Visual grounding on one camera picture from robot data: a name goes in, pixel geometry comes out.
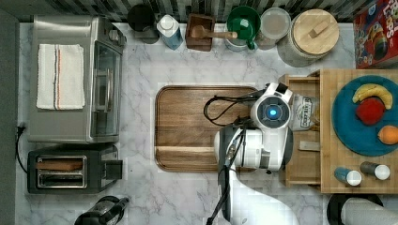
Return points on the wooden drawer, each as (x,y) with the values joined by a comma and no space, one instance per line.
(304,166)

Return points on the jar with wooden lid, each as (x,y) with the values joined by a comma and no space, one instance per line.
(311,36)

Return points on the blue salt shaker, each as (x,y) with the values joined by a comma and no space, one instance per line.
(350,177)

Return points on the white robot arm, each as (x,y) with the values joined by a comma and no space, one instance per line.
(262,141)

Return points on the wooden cabinet top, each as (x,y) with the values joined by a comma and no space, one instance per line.
(333,153)

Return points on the red apple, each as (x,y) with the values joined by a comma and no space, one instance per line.
(370,111)

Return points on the green mug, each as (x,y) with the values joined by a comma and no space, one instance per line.
(246,22)

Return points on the black kettle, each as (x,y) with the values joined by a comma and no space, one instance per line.
(108,210)

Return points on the red Froot Loops box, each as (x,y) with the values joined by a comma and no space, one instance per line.
(376,35)

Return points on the silver toaster oven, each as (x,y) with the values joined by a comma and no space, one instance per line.
(98,120)

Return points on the white striped towel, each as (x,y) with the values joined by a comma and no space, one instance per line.
(60,77)

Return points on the brown wooden box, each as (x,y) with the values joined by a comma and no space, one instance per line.
(199,44)

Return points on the black silver toaster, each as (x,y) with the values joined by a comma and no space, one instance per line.
(68,169)

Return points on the wooden spoon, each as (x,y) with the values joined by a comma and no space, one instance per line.
(216,33)

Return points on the dark pepper shaker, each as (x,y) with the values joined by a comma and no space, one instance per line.
(379,171)

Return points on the white bar in drawer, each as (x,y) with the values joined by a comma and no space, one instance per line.
(309,146)

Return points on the wooden serving tray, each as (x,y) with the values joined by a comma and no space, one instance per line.
(184,136)

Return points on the blue round plate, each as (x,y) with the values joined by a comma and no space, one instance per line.
(356,136)

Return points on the black round canister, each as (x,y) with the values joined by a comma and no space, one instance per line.
(141,20)

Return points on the chips bag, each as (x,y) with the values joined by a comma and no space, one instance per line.
(304,113)

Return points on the yellow banana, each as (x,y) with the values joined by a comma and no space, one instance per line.
(374,90)

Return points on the orange fruit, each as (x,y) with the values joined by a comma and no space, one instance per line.
(388,135)

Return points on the blue white-capped bottle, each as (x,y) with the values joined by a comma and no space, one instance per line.
(170,32)

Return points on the clear plastic lidded container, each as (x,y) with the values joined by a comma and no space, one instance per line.
(275,23)

